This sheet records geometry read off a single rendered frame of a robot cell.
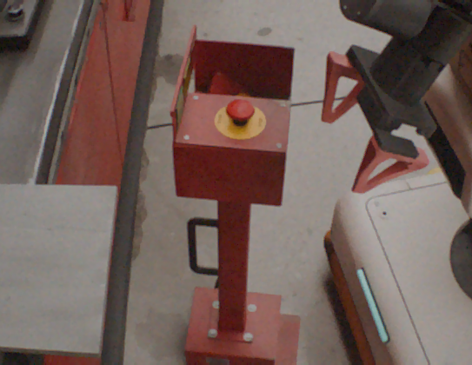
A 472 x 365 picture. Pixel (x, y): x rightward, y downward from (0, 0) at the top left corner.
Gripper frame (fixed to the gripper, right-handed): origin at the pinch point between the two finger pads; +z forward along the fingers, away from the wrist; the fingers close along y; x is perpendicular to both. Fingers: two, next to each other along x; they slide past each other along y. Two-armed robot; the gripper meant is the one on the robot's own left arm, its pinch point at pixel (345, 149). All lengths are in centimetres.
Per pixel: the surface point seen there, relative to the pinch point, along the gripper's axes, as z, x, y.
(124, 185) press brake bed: 94, 25, -82
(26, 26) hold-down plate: 23, -25, -42
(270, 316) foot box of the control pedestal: 76, 45, -31
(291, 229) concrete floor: 80, 63, -62
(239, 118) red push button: 19.1, 4.9, -25.3
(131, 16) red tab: 46, 8, -88
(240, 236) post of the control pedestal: 47, 21, -29
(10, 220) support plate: 14.8, -30.0, 1.9
